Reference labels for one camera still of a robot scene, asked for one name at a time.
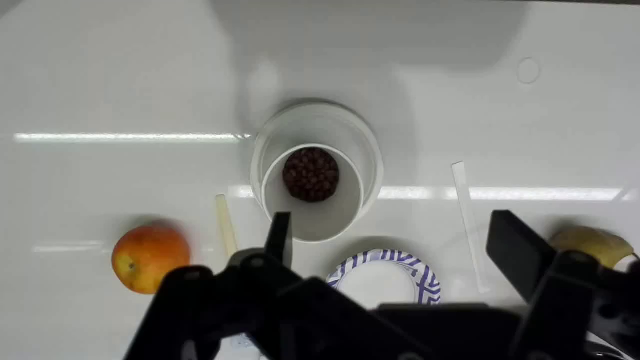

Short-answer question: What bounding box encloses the white round saucer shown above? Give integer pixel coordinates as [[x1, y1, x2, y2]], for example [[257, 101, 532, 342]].
[[250, 99, 386, 226]]

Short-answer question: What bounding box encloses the blue patterned paper bowl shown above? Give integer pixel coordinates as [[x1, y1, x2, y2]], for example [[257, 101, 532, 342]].
[[325, 248, 443, 309]]

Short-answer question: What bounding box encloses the beige plastic spoon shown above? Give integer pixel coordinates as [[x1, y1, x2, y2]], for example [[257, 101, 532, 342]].
[[212, 192, 240, 259]]

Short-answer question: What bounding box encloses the green pear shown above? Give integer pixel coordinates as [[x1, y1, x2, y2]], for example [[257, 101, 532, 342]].
[[545, 224, 635, 273]]

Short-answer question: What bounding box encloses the red orange apple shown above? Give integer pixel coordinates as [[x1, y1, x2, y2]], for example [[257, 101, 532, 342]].
[[110, 224, 193, 296]]

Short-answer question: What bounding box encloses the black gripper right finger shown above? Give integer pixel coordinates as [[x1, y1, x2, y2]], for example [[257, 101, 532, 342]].
[[485, 210, 640, 360]]

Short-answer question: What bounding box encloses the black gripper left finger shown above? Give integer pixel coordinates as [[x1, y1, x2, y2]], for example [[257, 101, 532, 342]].
[[124, 210, 428, 360]]

